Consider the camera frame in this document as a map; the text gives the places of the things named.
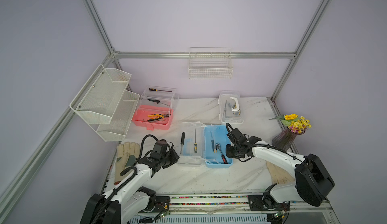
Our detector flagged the blue toolbox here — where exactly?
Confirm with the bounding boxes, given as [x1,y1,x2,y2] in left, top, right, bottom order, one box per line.
[177,122,233,169]

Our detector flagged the white clear toolbox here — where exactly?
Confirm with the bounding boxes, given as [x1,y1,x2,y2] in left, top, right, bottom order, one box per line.
[218,91,244,125]

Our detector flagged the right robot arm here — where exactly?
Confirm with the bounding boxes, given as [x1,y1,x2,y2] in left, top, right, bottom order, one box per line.
[226,123,335,210]

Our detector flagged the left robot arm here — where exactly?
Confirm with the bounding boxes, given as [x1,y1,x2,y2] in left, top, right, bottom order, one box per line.
[80,134,179,224]

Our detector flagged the ratchet wrench in blue box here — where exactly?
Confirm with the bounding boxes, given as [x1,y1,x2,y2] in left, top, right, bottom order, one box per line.
[215,143,228,164]

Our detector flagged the screwdriver in blue lid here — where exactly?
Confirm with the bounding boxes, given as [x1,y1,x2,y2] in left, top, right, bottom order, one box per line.
[179,132,185,155]

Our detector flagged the yellow black screwdriver blue box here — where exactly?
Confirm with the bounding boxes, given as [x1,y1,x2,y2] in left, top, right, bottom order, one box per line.
[194,128,198,153]

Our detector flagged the left beige work glove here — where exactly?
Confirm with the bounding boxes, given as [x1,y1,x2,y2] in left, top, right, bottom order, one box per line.
[114,142,141,185]

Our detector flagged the beige work glove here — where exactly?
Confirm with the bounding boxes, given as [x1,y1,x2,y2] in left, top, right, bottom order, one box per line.
[114,142,141,185]
[266,161,295,184]

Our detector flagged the yellow pliers in pink box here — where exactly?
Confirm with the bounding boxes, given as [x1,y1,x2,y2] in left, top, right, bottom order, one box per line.
[147,114,170,122]

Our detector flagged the pink toolbox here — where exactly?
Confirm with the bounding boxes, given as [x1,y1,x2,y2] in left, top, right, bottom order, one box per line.
[132,85,178,131]

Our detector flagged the right beige work glove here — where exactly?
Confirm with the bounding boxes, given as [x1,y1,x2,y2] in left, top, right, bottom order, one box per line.
[266,161,295,184]

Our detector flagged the lower white mesh shelf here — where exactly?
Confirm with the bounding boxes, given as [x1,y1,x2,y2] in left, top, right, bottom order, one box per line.
[96,91,140,142]

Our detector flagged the white mesh shelf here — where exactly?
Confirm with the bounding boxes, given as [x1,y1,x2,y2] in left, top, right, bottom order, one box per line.
[96,91,140,142]
[70,64,131,125]

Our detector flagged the flower vase bouquet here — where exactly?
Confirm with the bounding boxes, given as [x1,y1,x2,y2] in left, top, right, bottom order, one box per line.
[272,114,311,150]

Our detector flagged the screwdriver in pink lid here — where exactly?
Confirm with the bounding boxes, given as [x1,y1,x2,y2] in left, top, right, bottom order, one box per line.
[148,88,173,93]

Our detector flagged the upper white mesh shelf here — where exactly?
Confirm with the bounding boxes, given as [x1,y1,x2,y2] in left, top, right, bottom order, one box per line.
[70,64,131,125]

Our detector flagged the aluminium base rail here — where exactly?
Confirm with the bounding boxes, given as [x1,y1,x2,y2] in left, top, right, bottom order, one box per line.
[83,191,333,216]

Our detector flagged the white wire wall basket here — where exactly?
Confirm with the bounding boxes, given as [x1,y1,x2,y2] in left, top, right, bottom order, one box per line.
[188,47,233,79]

